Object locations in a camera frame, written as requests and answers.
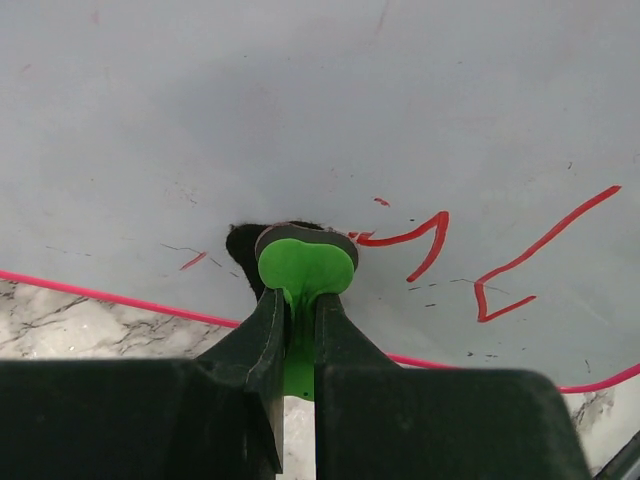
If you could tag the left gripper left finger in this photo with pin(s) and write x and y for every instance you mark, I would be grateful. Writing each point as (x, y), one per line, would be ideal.
(216, 416)

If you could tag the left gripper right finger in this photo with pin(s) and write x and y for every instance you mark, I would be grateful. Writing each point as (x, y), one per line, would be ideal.
(377, 420)

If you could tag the pink framed whiteboard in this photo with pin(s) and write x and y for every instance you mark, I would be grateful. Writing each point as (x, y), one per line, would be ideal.
(483, 154)

